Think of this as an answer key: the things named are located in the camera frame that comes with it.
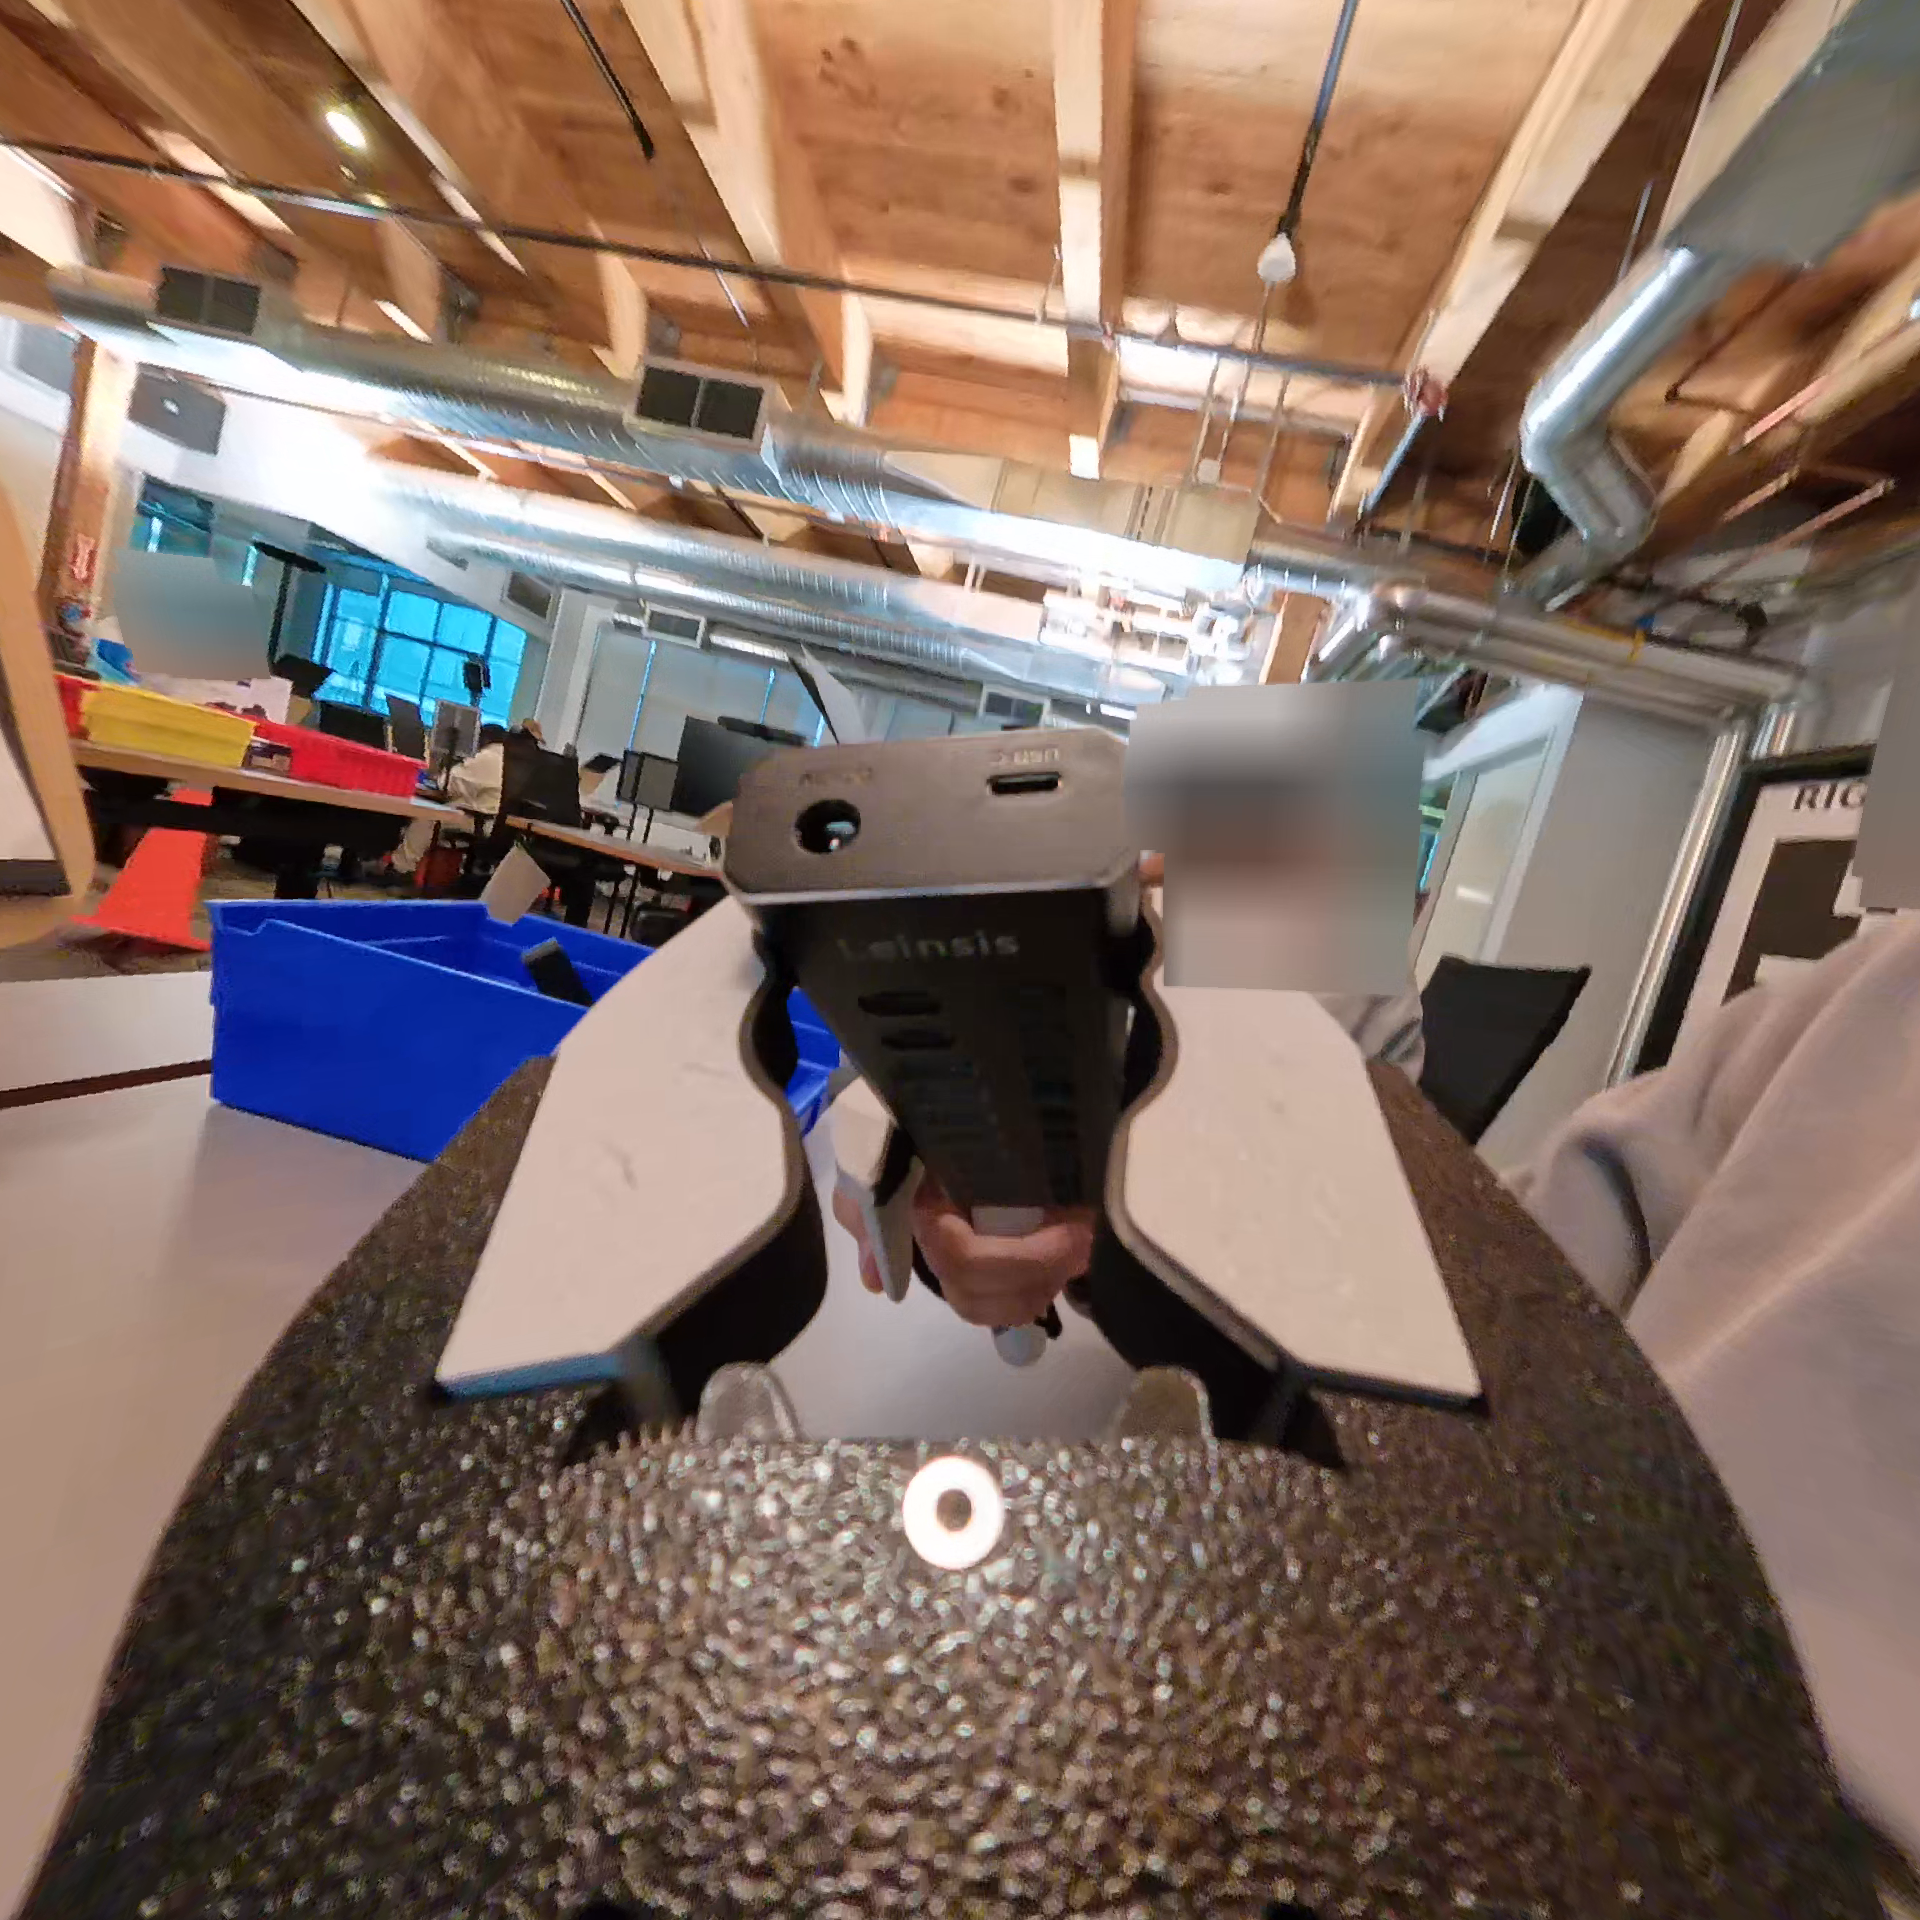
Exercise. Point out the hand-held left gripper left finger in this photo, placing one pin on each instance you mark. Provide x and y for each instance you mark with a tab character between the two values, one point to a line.
632	1183

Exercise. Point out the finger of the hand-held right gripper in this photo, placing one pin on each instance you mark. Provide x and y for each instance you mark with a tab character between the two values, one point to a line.
886	1218

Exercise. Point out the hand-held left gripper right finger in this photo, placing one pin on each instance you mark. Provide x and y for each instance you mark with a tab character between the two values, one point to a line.
1275	1201

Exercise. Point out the metallic black multiport USB hub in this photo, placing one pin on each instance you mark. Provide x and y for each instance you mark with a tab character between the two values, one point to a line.
930	899

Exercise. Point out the blue plastic bin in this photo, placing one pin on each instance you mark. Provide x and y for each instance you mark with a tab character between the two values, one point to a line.
343	1021

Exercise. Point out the person's right hand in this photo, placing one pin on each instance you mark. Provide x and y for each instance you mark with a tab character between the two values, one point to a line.
998	1276

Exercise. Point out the black computer monitor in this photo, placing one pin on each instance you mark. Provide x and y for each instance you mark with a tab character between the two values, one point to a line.
735	764

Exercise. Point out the red plastic bin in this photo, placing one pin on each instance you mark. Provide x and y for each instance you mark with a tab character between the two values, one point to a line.
343	764

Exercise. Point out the orange traffic cone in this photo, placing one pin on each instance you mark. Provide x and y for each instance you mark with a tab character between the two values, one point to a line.
150	892

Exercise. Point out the framed black white tag poster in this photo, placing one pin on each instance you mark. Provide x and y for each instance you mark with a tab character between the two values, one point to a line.
1785	899

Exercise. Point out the silver pipe run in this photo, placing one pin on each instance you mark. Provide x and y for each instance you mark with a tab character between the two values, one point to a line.
1576	638

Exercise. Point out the yellow plastic bin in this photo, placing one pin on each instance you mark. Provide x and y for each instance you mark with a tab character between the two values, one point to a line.
165	728

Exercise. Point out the white ceiling lamp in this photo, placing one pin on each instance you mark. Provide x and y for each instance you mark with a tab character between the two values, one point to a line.
1278	259

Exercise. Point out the long silver ventilation duct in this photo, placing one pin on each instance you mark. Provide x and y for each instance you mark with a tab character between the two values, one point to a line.
526	406

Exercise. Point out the silver elbow duct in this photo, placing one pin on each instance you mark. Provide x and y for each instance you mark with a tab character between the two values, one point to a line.
1592	406

